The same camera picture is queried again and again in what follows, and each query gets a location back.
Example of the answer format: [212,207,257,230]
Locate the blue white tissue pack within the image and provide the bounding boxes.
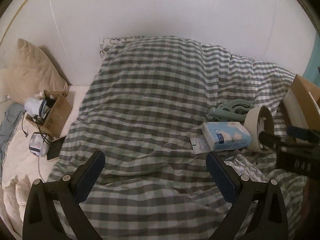
[202,122,252,152]

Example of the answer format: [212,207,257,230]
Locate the silver foil packet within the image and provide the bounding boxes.
[223,153,268,183]

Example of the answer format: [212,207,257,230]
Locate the black flat pouch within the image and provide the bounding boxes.
[47,137,66,160]

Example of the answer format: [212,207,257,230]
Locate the patterned pillow under blanket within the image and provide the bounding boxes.
[99,36,143,59]

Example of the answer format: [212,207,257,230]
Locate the small cardboard box with clutter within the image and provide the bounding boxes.
[25,90,72,138]

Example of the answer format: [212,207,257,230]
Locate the beige pillow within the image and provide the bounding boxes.
[1,38,68,104]

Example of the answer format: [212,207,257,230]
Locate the large open cardboard box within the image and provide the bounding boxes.
[280,74,319,130]

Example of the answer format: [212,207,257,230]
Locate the beige tape roll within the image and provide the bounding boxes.
[244,106,274,153]

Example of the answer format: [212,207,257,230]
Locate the checked green white blanket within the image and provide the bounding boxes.
[49,37,295,239]

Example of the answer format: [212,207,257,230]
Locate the teal curtain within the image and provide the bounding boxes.
[303,34,320,87]

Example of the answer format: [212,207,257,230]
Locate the white blue tube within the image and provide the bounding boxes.
[190,136,210,154]

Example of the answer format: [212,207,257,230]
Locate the small plastic wrapped pack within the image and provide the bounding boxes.
[29,132,50,157]

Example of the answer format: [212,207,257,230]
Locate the blue grey cloth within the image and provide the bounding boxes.
[0,103,25,180]

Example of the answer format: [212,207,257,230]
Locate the teal plastic clothes hanger clip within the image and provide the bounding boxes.
[206,99,254,122]

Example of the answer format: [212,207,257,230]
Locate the white bed sheet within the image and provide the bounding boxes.
[0,84,91,240]

